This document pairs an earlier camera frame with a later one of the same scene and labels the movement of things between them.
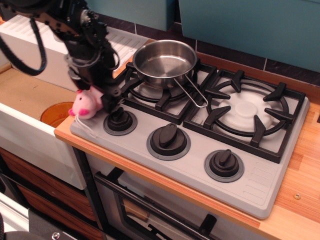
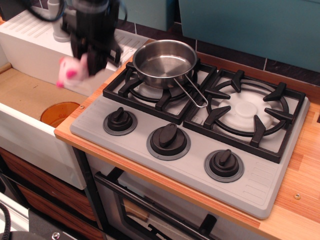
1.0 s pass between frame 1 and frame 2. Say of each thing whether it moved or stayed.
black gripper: moved
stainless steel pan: stayed
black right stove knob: stayed
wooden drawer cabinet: stayed
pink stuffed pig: moved
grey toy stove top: stayed
